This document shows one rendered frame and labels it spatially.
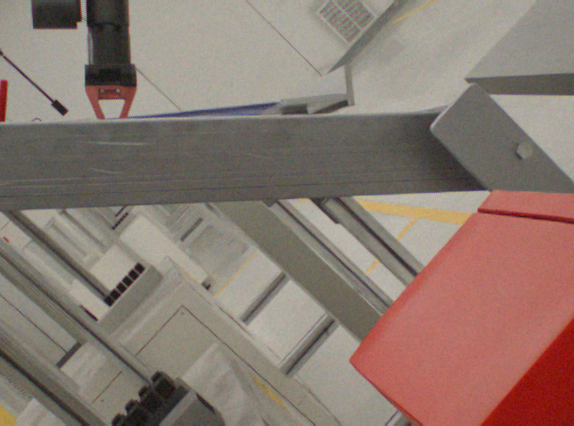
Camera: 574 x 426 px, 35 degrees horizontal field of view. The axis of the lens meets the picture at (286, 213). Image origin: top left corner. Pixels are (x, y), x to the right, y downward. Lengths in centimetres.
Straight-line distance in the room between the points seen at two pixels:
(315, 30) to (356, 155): 838
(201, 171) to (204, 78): 817
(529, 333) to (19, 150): 46
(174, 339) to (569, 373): 191
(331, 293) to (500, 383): 136
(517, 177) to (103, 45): 71
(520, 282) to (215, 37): 862
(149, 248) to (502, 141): 507
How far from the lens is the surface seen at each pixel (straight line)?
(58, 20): 126
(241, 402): 105
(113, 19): 125
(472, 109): 67
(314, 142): 68
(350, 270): 216
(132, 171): 66
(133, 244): 568
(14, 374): 140
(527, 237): 32
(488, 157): 67
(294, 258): 159
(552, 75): 117
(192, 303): 214
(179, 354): 216
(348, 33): 912
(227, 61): 887
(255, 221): 158
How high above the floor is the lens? 90
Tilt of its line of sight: 9 degrees down
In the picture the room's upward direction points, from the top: 47 degrees counter-clockwise
